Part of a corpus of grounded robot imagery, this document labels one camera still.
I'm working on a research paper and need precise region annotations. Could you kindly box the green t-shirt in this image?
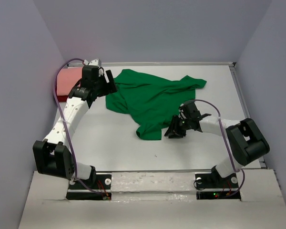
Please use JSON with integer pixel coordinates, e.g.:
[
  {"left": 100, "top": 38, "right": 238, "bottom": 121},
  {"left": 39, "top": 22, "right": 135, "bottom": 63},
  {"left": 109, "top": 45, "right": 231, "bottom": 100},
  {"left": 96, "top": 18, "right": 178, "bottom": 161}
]
[{"left": 105, "top": 69, "right": 207, "bottom": 141}]

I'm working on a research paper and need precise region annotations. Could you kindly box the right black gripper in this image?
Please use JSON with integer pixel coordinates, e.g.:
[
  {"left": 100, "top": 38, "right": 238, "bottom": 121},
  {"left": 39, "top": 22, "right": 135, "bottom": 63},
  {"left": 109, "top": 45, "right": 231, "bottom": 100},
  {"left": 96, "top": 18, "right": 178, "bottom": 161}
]
[{"left": 163, "top": 114, "right": 191, "bottom": 139}]

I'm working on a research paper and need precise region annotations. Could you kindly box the pink folded t-shirt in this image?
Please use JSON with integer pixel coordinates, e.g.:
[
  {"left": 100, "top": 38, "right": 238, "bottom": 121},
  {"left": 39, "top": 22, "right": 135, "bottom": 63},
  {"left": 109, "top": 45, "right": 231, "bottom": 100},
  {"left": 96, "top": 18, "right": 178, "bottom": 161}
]
[{"left": 56, "top": 67, "right": 82, "bottom": 96}]

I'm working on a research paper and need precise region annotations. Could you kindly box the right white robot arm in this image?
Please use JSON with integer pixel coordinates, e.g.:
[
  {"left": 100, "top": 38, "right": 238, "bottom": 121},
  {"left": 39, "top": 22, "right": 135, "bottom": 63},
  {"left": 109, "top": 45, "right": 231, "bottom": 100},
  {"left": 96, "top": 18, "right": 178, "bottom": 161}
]
[{"left": 164, "top": 99, "right": 270, "bottom": 187}]

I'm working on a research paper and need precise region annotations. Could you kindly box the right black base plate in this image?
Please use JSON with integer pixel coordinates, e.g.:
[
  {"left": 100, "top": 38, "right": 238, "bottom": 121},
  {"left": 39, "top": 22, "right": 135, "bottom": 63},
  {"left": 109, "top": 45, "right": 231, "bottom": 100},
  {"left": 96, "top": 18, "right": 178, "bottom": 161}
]
[{"left": 193, "top": 173, "right": 241, "bottom": 200}]

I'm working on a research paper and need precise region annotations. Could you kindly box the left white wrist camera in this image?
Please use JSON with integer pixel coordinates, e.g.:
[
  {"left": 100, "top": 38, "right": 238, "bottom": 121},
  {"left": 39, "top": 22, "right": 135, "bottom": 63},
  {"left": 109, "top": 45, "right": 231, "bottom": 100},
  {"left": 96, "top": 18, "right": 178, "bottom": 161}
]
[{"left": 82, "top": 58, "right": 102, "bottom": 67}]

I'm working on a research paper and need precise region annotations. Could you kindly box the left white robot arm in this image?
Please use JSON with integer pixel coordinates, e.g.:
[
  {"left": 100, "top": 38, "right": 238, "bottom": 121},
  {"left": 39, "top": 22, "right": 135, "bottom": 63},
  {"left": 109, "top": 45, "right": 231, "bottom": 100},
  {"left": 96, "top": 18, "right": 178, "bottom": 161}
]
[{"left": 32, "top": 65, "right": 117, "bottom": 188}]

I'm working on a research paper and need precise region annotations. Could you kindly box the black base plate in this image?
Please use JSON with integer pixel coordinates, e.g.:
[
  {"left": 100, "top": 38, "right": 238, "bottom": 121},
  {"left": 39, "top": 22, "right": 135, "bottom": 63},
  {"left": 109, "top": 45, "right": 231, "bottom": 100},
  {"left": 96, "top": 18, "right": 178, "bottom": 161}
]
[
  {"left": 193, "top": 173, "right": 241, "bottom": 200},
  {"left": 66, "top": 173, "right": 112, "bottom": 201}
]

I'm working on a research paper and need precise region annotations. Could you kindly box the dark red folded t-shirt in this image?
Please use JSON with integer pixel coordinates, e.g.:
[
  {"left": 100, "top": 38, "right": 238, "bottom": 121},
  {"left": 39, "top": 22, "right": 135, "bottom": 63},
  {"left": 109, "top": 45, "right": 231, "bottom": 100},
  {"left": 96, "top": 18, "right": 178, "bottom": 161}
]
[{"left": 54, "top": 93, "right": 68, "bottom": 103}]

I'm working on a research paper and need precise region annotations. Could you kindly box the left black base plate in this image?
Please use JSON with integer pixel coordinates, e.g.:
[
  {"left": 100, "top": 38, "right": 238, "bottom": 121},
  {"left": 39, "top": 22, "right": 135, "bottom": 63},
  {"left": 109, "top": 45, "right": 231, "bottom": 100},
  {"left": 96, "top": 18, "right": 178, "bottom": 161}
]
[{"left": 66, "top": 173, "right": 112, "bottom": 201}]

